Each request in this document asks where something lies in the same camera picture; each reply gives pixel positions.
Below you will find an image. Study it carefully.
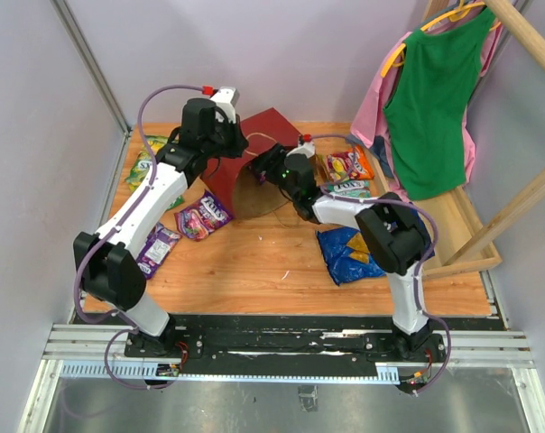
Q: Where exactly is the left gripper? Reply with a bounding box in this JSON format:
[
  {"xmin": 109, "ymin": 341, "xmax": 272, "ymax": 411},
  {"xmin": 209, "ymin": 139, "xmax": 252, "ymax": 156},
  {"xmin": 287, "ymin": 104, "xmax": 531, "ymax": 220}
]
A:
[{"xmin": 203, "ymin": 112, "xmax": 249, "ymax": 160}]

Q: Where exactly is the red brown paper bag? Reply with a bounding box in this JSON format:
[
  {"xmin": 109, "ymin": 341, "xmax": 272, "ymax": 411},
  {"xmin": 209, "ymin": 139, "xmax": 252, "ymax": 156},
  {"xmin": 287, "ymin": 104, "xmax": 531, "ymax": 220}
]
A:
[{"xmin": 201, "ymin": 108, "xmax": 301, "ymax": 220}]

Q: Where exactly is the green Fox's candy packet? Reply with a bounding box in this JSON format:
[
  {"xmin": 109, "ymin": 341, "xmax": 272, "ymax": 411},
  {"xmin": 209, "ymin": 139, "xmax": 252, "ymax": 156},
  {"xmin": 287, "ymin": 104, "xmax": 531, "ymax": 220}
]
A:
[{"xmin": 145, "ymin": 135, "xmax": 168, "ymax": 154}]

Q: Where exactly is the orange Fox's fruits packet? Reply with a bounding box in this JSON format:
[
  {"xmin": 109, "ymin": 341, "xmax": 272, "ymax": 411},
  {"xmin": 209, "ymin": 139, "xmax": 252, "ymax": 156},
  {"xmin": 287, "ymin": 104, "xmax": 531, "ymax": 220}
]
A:
[{"xmin": 322, "ymin": 147, "xmax": 374, "ymax": 181}]

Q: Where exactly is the teal candy packet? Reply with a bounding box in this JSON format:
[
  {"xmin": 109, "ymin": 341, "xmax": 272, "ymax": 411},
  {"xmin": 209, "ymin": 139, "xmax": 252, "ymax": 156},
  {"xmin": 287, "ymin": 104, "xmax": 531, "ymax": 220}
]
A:
[{"xmin": 325, "ymin": 180, "xmax": 372, "ymax": 198}]

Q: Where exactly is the red snack packet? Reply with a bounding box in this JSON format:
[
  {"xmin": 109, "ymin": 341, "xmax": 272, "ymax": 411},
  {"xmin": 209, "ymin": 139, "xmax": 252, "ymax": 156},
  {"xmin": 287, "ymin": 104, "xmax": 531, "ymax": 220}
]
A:
[{"xmin": 175, "ymin": 190, "xmax": 233, "ymax": 242}]

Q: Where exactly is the pink shirt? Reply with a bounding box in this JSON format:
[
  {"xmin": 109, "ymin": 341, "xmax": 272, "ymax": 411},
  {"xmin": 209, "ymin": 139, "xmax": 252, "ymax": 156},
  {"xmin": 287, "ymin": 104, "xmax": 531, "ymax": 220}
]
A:
[{"xmin": 350, "ymin": 18, "xmax": 503, "ymax": 201}]

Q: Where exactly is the purple snack packet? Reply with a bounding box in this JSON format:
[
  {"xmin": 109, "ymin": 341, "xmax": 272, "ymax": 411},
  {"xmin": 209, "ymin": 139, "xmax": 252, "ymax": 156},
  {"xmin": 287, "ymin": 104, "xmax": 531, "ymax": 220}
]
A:
[{"xmin": 136, "ymin": 223, "xmax": 181, "ymax": 280}]

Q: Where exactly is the blue Doritos chips packet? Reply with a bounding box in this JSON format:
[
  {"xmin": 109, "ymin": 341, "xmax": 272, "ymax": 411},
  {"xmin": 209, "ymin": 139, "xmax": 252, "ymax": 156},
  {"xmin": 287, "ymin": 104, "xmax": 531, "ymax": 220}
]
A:
[{"xmin": 316, "ymin": 211, "xmax": 431, "ymax": 285}]

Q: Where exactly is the green tank top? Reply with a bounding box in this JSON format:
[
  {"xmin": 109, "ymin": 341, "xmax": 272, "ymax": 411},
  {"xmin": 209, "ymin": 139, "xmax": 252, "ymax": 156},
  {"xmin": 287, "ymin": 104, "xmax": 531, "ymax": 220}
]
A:
[{"xmin": 383, "ymin": 7, "xmax": 495, "ymax": 200}]

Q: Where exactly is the yellow clothes hanger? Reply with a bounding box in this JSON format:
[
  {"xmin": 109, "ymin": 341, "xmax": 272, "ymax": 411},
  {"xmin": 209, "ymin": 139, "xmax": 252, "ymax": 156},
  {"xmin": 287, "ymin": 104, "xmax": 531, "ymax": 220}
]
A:
[{"xmin": 379, "ymin": 0, "xmax": 502, "ymax": 78}]

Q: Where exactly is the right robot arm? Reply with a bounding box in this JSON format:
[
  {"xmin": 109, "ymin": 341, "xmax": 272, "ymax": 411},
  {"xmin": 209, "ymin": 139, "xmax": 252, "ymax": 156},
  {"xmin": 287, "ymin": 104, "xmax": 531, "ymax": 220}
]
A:
[{"xmin": 249, "ymin": 143, "xmax": 434, "ymax": 361}]

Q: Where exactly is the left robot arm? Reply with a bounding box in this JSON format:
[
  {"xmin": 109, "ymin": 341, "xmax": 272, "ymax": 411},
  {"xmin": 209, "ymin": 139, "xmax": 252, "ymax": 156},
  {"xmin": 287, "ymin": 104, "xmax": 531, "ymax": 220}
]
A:
[{"xmin": 73, "ymin": 88, "xmax": 247, "ymax": 357}]

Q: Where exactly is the blue grey shirt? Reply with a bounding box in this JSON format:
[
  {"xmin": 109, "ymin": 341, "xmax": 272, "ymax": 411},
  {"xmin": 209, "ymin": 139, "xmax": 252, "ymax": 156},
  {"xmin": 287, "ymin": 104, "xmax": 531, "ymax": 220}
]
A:
[{"xmin": 346, "ymin": 134, "xmax": 393, "ymax": 179}]

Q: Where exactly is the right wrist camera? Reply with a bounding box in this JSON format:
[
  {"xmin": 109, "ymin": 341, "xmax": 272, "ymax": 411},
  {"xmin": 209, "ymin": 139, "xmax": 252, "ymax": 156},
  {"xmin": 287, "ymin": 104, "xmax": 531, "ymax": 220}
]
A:
[{"xmin": 295, "ymin": 140, "xmax": 316, "ymax": 159}]

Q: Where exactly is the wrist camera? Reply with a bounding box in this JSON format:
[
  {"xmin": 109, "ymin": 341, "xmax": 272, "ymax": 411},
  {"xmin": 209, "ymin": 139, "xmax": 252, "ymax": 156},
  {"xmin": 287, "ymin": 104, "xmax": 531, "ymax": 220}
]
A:
[
  {"xmin": 210, "ymin": 87, "xmax": 239, "ymax": 124},
  {"xmin": 295, "ymin": 140, "xmax": 316, "ymax": 159}
]

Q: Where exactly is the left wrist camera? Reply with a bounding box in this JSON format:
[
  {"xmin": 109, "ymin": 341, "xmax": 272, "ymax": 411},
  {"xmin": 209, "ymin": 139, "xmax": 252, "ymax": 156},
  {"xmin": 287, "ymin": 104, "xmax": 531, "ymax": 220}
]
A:
[{"xmin": 210, "ymin": 87, "xmax": 239, "ymax": 124}]

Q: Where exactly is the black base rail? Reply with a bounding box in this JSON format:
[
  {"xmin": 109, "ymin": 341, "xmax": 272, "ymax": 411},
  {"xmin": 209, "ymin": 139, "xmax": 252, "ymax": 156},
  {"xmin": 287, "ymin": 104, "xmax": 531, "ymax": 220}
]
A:
[{"xmin": 125, "ymin": 314, "xmax": 448, "ymax": 373}]

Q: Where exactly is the aluminium corner post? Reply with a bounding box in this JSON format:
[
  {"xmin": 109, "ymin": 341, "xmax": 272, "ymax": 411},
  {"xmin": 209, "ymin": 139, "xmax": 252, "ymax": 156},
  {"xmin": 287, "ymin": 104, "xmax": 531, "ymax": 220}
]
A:
[{"xmin": 49, "ymin": 0, "xmax": 133, "ymax": 136}]

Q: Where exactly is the wooden clothes rack frame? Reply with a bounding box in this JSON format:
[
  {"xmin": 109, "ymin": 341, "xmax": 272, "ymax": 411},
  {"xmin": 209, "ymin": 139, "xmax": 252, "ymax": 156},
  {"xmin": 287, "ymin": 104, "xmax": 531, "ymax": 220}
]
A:
[{"xmin": 366, "ymin": 0, "xmax": 545, "ymax": 279}]

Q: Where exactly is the white cable duct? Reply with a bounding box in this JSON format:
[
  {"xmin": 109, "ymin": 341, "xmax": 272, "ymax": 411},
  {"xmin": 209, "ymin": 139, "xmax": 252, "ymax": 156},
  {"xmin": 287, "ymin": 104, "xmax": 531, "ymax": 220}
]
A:
[{"xmin": 60, "ymin": 361, "xmax": 401, "ymax": 385}]

